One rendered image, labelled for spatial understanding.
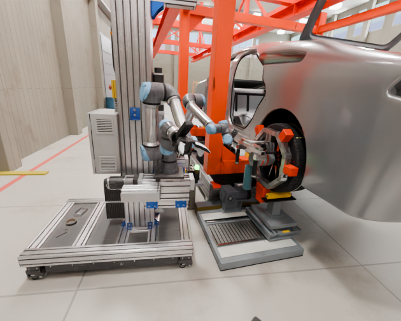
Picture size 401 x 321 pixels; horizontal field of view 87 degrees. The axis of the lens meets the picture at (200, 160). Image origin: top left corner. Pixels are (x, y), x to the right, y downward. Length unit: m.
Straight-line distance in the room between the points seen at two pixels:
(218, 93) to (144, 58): 0.85
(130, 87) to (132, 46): 0.27
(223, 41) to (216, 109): 0.61
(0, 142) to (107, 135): 2.84
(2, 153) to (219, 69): 3.53
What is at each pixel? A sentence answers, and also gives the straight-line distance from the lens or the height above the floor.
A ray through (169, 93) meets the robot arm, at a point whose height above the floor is 1.40.
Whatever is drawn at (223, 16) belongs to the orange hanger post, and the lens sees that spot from 2.29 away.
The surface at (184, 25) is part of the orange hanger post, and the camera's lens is 4.19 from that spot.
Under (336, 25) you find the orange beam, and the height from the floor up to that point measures 2.65.
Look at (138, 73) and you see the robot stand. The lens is 1.67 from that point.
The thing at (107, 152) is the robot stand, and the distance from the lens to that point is 1.75.
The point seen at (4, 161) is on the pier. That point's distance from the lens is 4.48.
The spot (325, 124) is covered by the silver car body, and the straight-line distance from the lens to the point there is 1.69.
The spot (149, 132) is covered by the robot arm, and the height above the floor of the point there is 1.14.
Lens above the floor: 1.44
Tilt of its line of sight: 19 degrees down
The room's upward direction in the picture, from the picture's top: 3 degrees clockwise
